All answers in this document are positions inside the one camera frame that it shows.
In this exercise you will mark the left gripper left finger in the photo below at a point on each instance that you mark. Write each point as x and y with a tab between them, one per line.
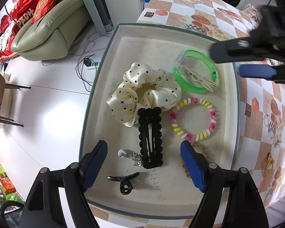
43	205

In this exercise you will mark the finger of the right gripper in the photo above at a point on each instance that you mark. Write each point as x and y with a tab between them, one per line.
266	41
260	71

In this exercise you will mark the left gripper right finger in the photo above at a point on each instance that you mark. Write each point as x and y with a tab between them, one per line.
244	205

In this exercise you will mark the small wooden clothespin clip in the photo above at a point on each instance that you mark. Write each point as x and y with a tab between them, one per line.
206	83

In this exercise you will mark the black beaded hair clip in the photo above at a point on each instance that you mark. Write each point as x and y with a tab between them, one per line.
150	137

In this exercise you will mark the checkered patterned tablecloth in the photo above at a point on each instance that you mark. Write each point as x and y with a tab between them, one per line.
262	102

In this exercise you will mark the small silver charm on table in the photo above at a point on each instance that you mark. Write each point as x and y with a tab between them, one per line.
277	144

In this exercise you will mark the small black claw clip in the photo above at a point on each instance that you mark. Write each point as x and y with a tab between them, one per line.
125	185

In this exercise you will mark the green translucent bangle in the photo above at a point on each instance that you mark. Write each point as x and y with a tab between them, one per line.
199	63

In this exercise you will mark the silver charm brooch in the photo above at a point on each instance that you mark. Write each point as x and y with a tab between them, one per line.
135	157

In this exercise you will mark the cream polka dot scrunchie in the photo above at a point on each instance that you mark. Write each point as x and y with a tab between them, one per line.
143	87

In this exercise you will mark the white power strip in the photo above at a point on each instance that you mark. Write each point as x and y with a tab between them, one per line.
90	64

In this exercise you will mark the red cushion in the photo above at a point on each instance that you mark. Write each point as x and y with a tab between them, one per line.
10	24

